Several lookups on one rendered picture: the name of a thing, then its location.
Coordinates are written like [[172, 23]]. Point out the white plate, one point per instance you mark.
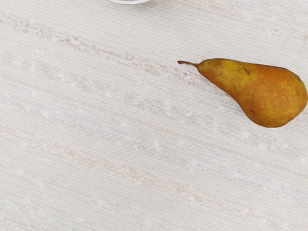
[[130, 1]]

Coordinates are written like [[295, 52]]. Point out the orange-yellow pear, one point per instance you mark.
[[260, 91]]

